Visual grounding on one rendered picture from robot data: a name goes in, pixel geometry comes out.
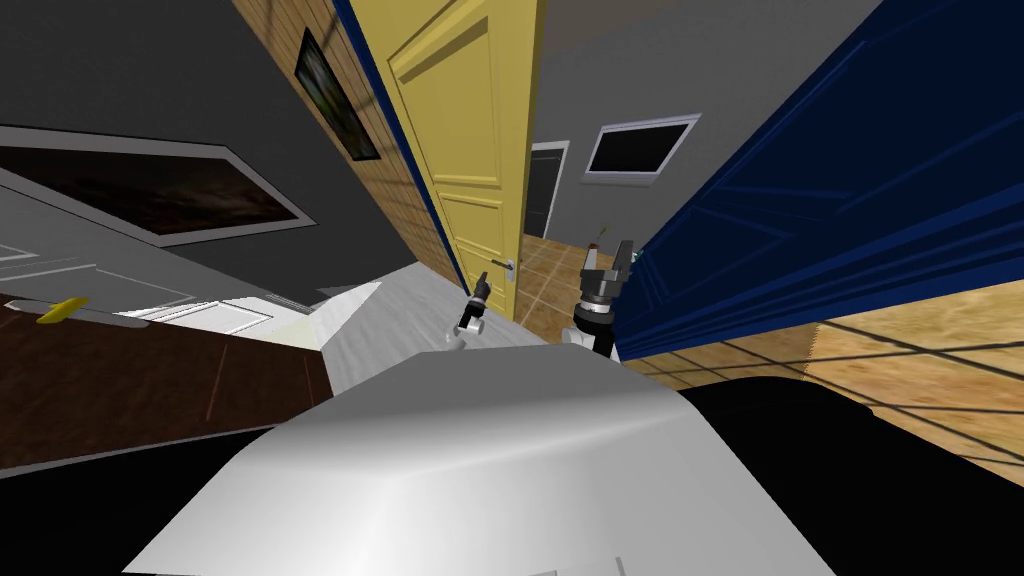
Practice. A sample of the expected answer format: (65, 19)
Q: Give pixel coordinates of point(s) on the blue door leaf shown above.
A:
(840, 184)

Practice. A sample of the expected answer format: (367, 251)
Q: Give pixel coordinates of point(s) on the white framed window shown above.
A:
(638, 149)

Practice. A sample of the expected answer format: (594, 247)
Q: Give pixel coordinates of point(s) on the dark brown door leaf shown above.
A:
(144, 384)

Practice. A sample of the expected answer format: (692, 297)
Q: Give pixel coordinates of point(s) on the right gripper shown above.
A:
(602, 284)

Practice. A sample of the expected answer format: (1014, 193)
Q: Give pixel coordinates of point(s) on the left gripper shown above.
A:
(481, 290)

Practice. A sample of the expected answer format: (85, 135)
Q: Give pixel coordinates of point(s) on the large grey framed picture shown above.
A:
(152, 192)

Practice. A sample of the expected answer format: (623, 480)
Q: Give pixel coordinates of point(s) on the dark grey door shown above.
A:
(544, 192)

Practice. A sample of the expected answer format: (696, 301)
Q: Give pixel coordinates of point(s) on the yellow door leaf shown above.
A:
(464, 136)

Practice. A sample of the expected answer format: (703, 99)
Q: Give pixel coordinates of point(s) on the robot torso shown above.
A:
(480, 464)

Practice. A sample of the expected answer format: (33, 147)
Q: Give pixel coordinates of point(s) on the dark framed wall picture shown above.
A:
(332, 96)

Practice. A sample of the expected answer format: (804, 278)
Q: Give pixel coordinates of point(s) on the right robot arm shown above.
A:
(593, 322)

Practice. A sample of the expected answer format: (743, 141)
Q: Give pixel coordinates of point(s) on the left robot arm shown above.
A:
(470, 325)

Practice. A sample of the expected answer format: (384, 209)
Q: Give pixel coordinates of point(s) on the white panelled door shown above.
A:
(160, 288)

